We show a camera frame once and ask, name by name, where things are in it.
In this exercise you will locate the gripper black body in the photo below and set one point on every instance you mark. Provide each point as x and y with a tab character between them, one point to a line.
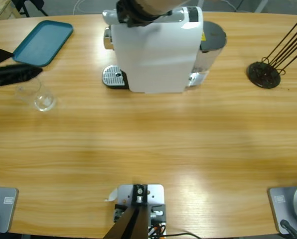
138	18

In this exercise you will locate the white capsule coffee machine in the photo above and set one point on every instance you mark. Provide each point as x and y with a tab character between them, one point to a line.
153	54

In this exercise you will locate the clear glass cup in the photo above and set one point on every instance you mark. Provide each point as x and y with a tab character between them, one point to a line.
42	100

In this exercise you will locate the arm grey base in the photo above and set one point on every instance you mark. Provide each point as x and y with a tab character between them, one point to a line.
285	206
4	209

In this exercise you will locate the teal plastic tray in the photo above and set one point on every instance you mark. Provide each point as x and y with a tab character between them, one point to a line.
46	39

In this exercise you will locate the black chair legs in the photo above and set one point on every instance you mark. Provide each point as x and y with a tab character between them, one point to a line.
24	6

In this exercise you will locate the grey metal leg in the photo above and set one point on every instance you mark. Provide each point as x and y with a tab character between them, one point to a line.
261	6

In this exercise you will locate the black capsule holder with rods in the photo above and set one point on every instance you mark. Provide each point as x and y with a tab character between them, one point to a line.
256	74

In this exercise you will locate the white paper tag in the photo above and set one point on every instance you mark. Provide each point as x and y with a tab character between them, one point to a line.
111	195

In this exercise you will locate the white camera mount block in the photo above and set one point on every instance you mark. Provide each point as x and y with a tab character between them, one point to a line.
154	194

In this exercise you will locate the black camera post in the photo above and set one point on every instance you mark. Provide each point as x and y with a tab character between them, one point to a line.
128	226

